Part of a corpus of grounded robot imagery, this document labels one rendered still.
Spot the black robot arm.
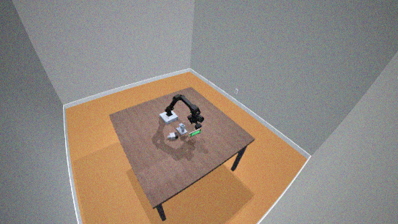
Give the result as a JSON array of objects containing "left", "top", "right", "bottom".
[{"left": 165, "top": 94, "right": 204, "bottom": 123}]

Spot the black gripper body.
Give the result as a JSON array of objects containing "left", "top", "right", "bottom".
[{"left": 187, "top": 114, "right": 202, "bottom": 129}]

